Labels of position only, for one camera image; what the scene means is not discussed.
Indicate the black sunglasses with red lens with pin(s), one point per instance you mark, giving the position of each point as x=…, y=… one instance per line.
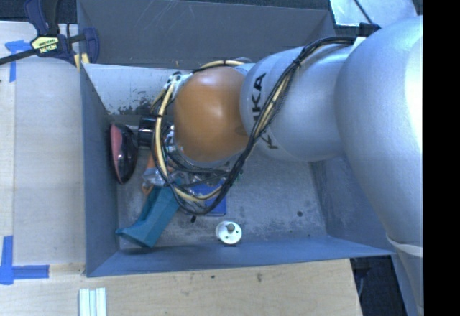
x=122, y=153

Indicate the pale wood board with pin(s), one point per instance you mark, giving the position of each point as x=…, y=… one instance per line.
x=46, y=163

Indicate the teal plastic tool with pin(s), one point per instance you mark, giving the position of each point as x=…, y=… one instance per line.
x=154, y=215

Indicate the clear plastic packet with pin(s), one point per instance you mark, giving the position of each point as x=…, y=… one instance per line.
x=152, y=178

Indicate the white round knob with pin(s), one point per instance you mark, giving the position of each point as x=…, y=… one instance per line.
x=228, y=232

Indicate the grey metal bin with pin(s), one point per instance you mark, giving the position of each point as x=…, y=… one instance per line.
x=273, y=199

